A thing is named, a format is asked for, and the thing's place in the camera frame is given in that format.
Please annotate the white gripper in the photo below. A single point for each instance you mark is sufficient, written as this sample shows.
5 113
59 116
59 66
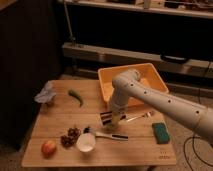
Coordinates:
118 108

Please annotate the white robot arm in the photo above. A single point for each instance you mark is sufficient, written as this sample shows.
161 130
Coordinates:
194 116

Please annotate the metal fork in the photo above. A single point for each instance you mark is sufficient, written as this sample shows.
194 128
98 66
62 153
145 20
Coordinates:
148 114

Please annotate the white bowl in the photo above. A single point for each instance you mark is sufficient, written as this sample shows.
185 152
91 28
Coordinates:
86 142

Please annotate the green sponge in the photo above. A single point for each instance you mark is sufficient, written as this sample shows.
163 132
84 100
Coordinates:
160 133

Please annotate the bunch of dark grapes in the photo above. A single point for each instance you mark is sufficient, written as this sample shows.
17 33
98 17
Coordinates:
71 137

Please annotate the green chili pepper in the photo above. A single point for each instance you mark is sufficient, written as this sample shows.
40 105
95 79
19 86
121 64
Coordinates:
77 96

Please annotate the orange plastic bin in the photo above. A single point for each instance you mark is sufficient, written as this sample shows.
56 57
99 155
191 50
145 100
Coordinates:
149 78

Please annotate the red apple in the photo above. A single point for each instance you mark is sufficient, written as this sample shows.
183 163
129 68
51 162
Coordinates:
48 148

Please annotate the crumpled grey cloth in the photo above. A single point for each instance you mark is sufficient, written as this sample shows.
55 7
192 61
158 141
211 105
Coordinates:
46 95

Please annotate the metal shelf rack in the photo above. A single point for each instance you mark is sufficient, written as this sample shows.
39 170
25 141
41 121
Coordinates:
162 34

